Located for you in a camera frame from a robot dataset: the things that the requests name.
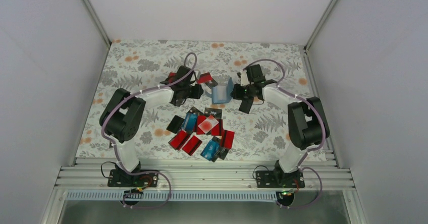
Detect blue leather card holder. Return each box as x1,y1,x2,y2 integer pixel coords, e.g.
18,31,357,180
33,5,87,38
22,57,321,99
211,77,234,104

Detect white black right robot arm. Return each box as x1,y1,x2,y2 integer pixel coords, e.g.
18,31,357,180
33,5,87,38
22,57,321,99
231,64,330,187

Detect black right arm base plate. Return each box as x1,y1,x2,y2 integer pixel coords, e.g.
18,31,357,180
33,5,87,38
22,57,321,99
254,170,305,189

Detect black card behind holder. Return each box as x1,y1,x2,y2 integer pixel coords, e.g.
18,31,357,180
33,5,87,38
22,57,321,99
204,79,218,89

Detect red white glossy card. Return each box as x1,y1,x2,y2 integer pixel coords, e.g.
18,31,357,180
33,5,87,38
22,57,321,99
196,116,219,134

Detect red card front left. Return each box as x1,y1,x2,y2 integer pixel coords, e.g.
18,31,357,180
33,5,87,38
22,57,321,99
169,130,191,150

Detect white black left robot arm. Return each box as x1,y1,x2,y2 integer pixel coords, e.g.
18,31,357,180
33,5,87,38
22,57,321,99
99,66,203,186

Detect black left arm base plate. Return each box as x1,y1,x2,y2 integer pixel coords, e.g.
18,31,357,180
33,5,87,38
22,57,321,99
107,169,158,188

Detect large red striped card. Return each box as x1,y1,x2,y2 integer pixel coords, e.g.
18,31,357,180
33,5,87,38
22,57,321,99
196,73,212,84

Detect plain black card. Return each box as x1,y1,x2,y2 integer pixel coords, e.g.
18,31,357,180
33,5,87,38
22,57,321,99
239,98,253,114

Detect floral patterned table mat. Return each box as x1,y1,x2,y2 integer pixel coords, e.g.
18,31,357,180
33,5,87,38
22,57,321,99
76,39,311,161

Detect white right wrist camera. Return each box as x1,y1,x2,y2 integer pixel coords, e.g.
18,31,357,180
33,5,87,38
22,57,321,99
237,71,250,87

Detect aluminium frame rail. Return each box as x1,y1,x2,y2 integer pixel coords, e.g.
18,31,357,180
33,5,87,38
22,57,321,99
55,158,355,191

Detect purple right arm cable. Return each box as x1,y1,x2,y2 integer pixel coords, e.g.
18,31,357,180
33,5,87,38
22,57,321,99
240,59,328,210

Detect red card with black stripe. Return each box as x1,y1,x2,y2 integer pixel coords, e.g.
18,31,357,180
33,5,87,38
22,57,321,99
167,72,176,83

